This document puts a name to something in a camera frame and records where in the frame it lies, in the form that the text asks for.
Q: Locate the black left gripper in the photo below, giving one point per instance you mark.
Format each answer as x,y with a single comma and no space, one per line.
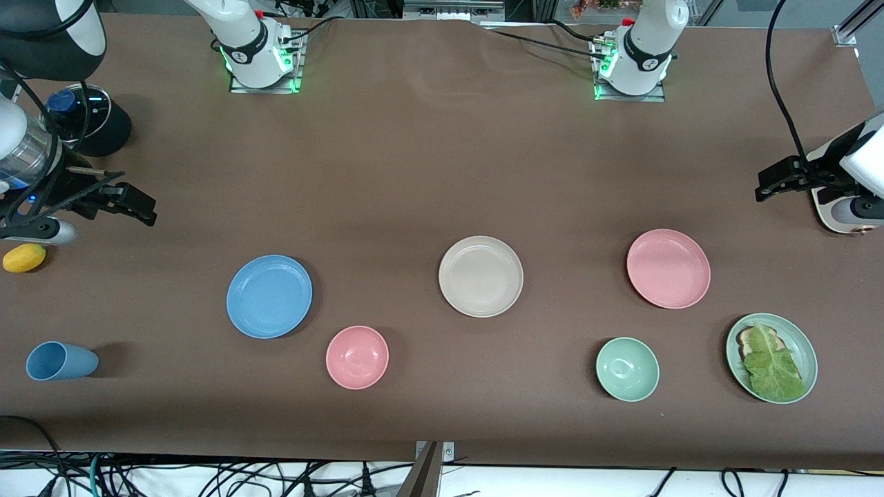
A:
813,172

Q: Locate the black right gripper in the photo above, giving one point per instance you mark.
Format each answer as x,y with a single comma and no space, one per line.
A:
69,186

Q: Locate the pink plate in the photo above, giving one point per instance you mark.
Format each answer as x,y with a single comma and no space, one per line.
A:
668,268

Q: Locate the blue plate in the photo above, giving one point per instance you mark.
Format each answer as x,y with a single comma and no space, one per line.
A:
269,297

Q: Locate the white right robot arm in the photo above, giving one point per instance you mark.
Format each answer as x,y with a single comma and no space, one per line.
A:
242,41

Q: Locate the black pot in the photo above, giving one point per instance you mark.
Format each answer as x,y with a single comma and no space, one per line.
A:
110,131

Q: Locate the glass lid with blue knob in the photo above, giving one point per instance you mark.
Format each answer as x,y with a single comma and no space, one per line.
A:
69,107

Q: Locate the yellow lemon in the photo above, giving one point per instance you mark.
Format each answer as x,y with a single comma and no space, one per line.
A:
24,257

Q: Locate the bread slice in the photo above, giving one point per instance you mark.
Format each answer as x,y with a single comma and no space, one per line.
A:
746,339

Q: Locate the green plate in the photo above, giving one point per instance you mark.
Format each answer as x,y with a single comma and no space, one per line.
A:
804,345

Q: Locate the blue cup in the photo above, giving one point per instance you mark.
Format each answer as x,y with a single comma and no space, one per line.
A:
59,361

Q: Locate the green lettuce leaf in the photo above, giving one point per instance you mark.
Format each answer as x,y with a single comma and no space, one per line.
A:
773,366

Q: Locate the small green bowl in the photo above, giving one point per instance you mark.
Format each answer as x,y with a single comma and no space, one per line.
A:
627,369

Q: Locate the small pink bowl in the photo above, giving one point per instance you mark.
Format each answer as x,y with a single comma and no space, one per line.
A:
357,357

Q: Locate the beige plate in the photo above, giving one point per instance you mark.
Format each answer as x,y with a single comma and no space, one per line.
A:
481,276

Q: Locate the grey metal box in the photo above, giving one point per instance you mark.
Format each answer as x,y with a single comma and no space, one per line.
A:
452,8

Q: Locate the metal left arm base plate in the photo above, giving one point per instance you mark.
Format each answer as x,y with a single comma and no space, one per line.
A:
656,93

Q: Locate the aluminium frame profile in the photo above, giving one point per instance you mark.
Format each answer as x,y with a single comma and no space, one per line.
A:
853,24

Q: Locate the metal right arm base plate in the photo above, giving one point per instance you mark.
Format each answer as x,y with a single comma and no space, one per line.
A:
298,69

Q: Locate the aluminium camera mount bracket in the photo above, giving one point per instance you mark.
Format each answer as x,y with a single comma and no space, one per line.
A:
429,473

